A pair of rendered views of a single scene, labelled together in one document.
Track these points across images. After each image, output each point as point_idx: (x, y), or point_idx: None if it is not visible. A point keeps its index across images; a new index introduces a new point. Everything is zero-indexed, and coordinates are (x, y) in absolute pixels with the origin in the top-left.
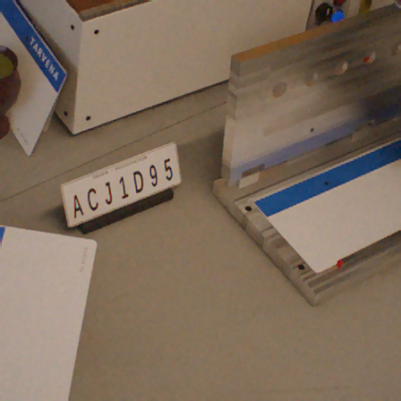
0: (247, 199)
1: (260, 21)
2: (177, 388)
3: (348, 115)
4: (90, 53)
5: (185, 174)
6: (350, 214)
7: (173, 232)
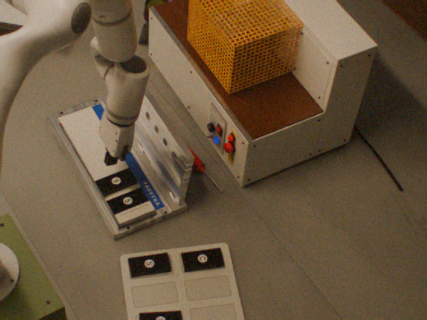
0: (101, 100)
1: (194, 97)
2: None
3: (135, 127)
4: (151, 26)
5: None
6: (90, 136)
7: (92, 83)
